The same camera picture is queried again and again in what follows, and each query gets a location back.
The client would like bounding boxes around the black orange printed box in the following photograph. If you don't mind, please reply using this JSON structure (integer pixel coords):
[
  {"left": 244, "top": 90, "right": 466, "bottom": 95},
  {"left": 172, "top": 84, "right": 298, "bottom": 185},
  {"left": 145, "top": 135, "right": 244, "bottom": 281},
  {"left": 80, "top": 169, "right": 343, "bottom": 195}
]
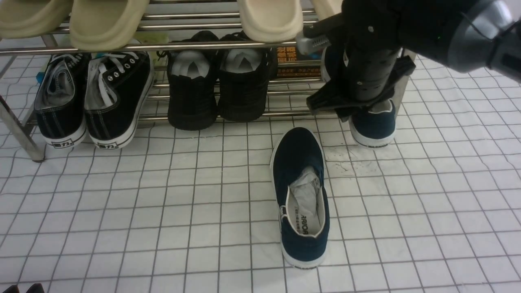
[{"left": 274, "top": 45, "right": 323, "bottom": 79}]

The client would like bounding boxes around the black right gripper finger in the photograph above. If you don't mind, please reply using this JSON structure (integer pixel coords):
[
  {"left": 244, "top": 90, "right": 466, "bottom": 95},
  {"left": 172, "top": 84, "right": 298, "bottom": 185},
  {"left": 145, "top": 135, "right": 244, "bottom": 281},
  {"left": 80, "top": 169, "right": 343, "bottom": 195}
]
[{"left": 336, "top": 55, "right": 416, "bottom": 122}]

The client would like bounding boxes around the far left olive slipper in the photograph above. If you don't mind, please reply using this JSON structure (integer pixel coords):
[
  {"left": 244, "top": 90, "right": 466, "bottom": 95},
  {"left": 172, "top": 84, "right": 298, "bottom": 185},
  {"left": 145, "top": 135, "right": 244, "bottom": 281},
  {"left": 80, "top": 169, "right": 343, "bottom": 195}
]
[{"left": 0, "top": 0, "right": 73, "bottom": 39}]

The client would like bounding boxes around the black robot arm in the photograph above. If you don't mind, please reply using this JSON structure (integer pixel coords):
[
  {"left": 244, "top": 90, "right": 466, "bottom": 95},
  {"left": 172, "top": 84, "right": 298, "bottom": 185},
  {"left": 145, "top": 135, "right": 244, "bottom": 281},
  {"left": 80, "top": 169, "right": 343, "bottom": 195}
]
[{"left": 296, "top": 0, "right": 521, "bottom": 122}]

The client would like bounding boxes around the black mesh sneaker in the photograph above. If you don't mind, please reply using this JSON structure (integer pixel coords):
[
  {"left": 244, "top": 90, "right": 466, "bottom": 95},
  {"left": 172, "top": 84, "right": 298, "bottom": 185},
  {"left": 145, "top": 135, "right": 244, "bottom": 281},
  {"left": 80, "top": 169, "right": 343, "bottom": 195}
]
[
  {"left": 157, "top": 49, "right": 219, "bottom": 131},
  {"left": 217, "top": 48, "right": 278, "bottom": 122}
]

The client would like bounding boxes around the right black mesh sneaker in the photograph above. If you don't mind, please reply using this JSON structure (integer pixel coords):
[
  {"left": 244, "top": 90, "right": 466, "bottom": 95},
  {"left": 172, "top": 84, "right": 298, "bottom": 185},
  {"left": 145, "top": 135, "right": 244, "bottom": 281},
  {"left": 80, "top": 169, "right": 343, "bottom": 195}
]
[{"left": 217, "top": 48, "right": 278, "bottom": 122}]

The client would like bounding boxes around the olive slipper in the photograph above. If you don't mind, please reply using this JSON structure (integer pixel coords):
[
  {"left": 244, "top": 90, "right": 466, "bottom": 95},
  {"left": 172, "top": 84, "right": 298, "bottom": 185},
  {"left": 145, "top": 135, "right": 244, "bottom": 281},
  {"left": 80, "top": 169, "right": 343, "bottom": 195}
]
[
  {"left": 0, "top": 0, "right": 73, "bottom": 39},
  {"left": 69, "top": 0, "right": 149, "bottom": 52}
]

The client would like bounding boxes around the cream slipper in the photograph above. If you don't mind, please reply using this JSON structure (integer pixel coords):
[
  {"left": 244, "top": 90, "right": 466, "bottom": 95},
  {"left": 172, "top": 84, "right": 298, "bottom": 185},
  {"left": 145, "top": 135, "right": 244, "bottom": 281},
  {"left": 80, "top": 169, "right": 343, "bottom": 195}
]
[
  {"left": 311, "top": 0, "right": 343, "bottom": 20},
  {"left": 237, "top": 0, "right": 303, "bottom": 43}
]

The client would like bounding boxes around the black canvas sneaker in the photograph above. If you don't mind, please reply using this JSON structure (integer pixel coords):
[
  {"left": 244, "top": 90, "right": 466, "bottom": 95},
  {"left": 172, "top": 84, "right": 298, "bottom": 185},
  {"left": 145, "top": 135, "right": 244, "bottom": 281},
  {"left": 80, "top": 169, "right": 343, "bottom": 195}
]
[
  {"left": 33, "top": 52, "right": 92, "bottom": 149},
  {"left": 84, "top": 51, "right": 155, "bottom": 150}
]

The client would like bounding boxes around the left black mesh sneaker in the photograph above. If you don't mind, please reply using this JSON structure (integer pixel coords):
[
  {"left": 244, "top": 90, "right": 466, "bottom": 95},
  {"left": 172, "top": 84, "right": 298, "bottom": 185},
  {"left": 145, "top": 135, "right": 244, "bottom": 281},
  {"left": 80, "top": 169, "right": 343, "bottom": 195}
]
[{"left": 157, "top": 49, "right": 219, "bottom": 131}]

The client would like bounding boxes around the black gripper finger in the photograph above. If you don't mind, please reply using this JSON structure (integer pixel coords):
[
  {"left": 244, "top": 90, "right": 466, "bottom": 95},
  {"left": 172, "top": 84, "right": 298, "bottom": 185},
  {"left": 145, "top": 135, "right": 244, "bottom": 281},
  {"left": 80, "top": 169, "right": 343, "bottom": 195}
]
[{"left": 306, "top": 80, "right": 354, "bottom": 116}]

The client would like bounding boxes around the right black canvas sneaker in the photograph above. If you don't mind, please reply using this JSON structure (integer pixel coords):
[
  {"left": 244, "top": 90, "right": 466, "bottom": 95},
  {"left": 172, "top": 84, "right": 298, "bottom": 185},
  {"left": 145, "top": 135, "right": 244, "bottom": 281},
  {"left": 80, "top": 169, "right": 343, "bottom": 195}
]
[{"left": 84, "top": 51, "right": 155, "bottom": 150}]

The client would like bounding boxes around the left cream slipper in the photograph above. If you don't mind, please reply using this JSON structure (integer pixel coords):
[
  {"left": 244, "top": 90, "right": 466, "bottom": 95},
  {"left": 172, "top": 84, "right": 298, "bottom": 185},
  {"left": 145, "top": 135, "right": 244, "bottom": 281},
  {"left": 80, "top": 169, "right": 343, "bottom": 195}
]
[{"left": 237, "top": 0, "right": 303, "bottom": 43}]

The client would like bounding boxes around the right cream slipper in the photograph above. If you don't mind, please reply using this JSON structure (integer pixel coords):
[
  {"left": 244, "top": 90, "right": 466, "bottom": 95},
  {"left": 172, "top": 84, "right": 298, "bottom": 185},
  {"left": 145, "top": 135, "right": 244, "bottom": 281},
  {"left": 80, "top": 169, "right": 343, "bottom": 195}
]
[{"left": 311, "top": 0, "right": 343, "bottom": 20}]

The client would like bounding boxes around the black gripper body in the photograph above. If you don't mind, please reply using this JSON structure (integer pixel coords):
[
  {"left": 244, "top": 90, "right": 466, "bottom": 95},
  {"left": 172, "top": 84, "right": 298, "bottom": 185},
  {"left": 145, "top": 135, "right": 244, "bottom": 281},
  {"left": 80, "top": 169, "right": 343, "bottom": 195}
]
[{"left": 342, "top": 41, "right": 401, "bottom": 103}]

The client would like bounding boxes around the left black canvas sneaker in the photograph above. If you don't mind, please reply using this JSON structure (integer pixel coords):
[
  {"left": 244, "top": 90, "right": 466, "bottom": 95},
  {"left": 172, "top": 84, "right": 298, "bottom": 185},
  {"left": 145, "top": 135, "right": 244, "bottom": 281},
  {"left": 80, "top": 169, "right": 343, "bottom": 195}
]
[{"left": 33, "top": 52, "right": 92, "bottom": 149}]

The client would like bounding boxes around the navy slip-on shoe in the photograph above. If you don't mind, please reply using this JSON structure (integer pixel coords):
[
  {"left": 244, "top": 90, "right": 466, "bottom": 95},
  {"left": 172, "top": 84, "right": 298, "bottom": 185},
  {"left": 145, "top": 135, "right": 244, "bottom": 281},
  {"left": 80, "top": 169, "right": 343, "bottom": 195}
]
[
  {"left": 321, "top": 45, "right": 396, "bottom": 149},
  {"left": 270, "top": 127, "right": 331, "bottom": 269}
]

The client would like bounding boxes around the black object bottom left corner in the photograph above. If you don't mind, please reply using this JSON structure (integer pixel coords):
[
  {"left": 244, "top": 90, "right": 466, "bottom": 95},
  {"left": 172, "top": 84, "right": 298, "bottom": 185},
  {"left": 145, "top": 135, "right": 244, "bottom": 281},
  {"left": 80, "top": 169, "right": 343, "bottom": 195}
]
[{"left": 0, "top": 283, "right": 45, "bottom": 293}]

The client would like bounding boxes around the stainless steel shoe rack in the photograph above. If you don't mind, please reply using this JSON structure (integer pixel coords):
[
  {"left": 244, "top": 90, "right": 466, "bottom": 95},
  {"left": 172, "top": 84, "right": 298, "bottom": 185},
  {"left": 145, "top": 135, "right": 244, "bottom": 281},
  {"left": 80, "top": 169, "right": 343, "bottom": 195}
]
[{"left": 1, "top": 0, "right": 417, "bottom": 163}]

